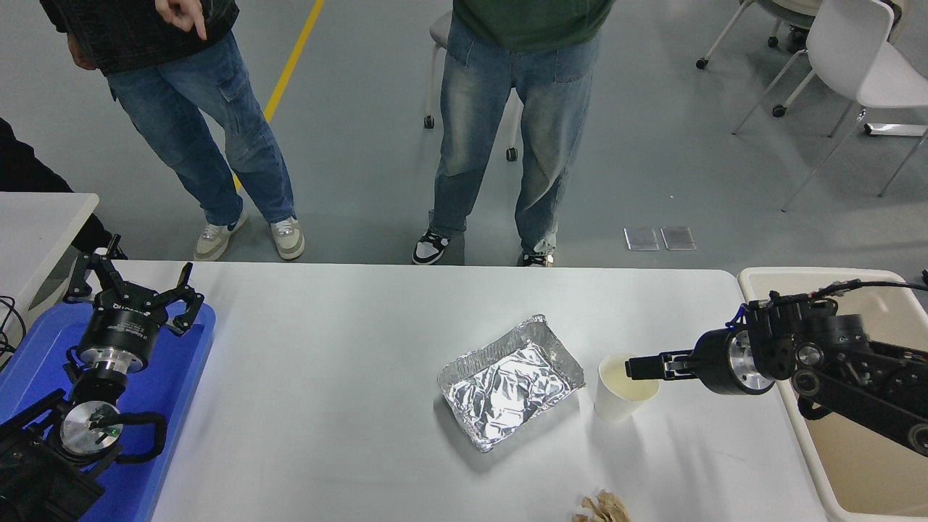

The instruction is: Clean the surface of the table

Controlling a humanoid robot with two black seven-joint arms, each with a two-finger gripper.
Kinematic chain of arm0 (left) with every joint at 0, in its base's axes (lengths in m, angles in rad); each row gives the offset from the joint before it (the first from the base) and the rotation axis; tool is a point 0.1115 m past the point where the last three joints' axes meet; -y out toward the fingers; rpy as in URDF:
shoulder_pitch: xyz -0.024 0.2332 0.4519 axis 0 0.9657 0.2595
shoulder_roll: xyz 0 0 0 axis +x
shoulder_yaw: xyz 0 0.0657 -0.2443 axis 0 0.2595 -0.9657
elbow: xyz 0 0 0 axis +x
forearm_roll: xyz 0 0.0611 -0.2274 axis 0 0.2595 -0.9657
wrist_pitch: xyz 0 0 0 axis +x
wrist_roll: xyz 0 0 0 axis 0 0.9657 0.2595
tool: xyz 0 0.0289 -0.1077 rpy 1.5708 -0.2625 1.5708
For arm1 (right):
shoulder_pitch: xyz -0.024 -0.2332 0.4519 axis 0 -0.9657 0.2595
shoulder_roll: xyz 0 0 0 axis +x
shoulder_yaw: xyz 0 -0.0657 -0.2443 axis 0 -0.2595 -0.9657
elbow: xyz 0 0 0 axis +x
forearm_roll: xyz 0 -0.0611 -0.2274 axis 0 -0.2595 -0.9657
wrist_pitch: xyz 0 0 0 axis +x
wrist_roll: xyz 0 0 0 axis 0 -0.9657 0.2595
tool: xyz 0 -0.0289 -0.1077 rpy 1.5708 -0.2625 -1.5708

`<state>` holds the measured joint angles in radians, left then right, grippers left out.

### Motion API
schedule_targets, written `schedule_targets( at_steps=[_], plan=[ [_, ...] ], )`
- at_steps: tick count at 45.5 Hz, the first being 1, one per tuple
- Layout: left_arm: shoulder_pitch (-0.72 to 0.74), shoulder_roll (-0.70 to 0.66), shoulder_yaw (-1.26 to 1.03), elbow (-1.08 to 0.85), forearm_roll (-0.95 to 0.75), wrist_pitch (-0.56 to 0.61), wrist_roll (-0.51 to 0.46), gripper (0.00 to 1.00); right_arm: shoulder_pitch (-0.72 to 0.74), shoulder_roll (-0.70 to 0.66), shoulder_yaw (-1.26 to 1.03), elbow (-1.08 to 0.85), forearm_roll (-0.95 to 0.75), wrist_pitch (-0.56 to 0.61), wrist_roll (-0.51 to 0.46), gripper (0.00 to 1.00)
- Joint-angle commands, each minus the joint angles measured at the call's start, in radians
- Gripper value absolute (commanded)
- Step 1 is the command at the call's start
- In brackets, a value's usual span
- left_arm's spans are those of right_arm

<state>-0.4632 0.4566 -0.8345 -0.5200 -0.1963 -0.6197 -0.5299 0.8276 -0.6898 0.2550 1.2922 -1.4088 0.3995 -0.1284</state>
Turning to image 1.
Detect silver foil tray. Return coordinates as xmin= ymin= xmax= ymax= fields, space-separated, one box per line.
xmin=437 ymin=314 xmax=586 ymax=454

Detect white paper cup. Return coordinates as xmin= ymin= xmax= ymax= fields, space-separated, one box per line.
xmin=594 ymin=352 xmax=660 ymax=423

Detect person's right hand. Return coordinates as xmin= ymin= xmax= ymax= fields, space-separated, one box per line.
xmin=67 ymin=35 xmax=99 ymax=71

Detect blue plastic tray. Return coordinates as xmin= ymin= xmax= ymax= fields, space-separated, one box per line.
xmin=0 ymin=301 xmax=217 ymax=522

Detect black cable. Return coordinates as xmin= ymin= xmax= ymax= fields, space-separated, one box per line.
xmin=0 ymin=295 xmax=28 ymax=367

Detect large pale plastic bin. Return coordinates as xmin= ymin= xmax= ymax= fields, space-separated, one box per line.
xmin=737 ymin=267 xmax=928 ymax=522

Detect person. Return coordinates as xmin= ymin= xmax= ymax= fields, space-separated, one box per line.
xmin=412 ymin=0 xmax=616 ymax=268
xmin=0 ymin=118 xmax=128 ymax=260
xmin=40 ymin=0 xmax=306 ymax=262

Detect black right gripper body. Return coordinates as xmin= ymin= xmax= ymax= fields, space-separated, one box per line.
xmin=695 ymin=328 xmax=735 ymax=397

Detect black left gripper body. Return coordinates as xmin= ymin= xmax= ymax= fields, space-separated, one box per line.
xmin=78 ymin=299 xmax=170 ymax=362

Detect white side table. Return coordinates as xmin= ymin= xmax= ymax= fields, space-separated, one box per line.
xmin=0 ymin=191 xmax=101 ymax=327

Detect white plastic chair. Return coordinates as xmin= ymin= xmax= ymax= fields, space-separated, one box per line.
xmin=732 ymin=0 xmax=928 ymax=212

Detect grey chair with casters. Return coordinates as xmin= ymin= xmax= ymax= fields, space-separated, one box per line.
xmin=696 ymin=0 xmax=827 ymax=118
xmin=423 ymin=11 xmax=523 ymax=162

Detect person's left hand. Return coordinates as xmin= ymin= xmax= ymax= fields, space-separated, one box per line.
xmin=154 ymin=0 xmax=209 ymax=41

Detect crumpled tan paper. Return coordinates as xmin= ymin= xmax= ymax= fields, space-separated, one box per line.
xmin=571 ymin=489 xmax=631 ymax=522

